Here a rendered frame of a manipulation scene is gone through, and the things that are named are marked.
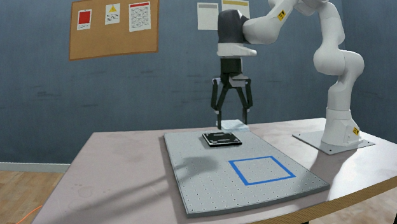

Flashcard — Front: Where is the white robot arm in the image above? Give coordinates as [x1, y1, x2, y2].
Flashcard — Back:
[217, 0, 365, 147]

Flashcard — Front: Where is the blue tape outline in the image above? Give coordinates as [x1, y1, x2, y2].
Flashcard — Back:
[228, 156, 296, 186]

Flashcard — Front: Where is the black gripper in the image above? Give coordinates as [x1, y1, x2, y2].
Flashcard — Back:
[211, 59, 253, 130]

